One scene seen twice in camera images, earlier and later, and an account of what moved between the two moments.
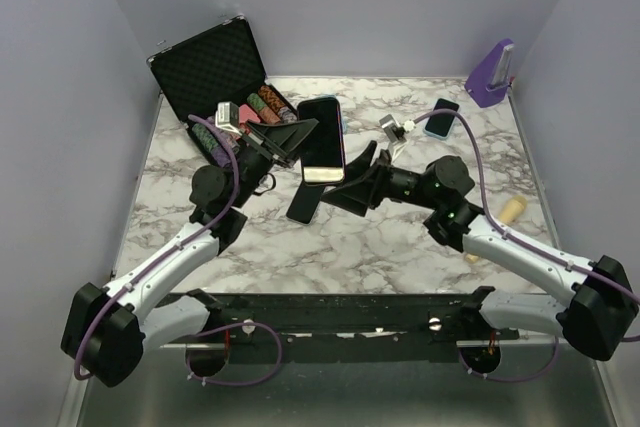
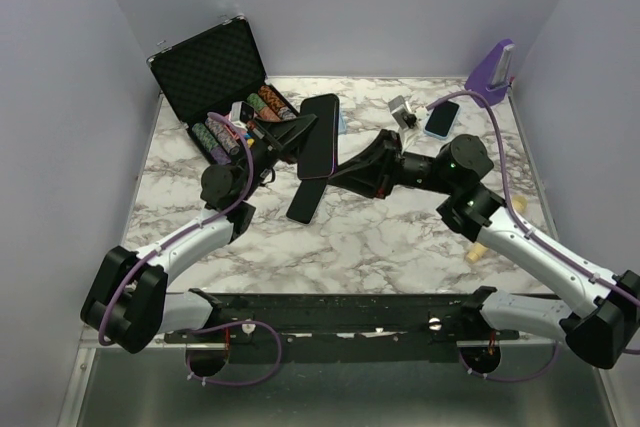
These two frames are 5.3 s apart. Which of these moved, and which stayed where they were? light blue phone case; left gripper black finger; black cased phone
Moved: light blue phone case
Stayed: black cased phone; left gripper black finger
